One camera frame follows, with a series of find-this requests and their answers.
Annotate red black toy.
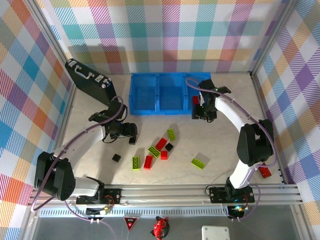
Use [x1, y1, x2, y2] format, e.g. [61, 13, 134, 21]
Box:
[149, 216, 171, 238]

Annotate black briefcase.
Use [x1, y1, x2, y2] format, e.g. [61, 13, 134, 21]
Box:
[64, 58, 120, 109]

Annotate white box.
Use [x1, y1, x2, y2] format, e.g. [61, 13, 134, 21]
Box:
[201, 225, 231, 240]

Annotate aluminium frame post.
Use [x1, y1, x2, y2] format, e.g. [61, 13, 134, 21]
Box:
[248, 0, 301, 77]
[24, 0, 76, 87]

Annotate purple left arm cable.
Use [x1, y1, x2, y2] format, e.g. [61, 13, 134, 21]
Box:
[30, 96, 126, 222]

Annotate grey slotted cable duct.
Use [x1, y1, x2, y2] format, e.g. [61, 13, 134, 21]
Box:
[39, 208, 231, 218]

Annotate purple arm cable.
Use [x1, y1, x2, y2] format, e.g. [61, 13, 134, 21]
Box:
[184, 77, 278, 222]
[30, 96, 126, 222]

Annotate red glitter microphone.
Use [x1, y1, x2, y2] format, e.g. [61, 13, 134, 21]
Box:
[258, 162, 273, 179]

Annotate aluminium side rail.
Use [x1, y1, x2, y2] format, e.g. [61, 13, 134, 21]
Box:
[53, 82, 77, 155]
[249, 72, 288, 186]

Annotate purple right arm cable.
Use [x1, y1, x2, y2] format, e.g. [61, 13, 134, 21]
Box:
[184, 77, 278, 222]

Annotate red triangle button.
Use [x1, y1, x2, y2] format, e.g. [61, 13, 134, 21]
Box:
[123, 216, 139, 232]

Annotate aluminium mounting rail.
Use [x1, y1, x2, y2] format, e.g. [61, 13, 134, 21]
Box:
[27, 183, 305, 209]

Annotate black connector board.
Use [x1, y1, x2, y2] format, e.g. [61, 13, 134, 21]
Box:
[86, 206, 112, 217]
[227, 205, 247, 218]

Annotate blue plastic bin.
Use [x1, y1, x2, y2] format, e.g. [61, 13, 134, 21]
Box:
[128, 72, 161, 116]
[184, 71, 213, 115]
[156, 72, 189, 115]

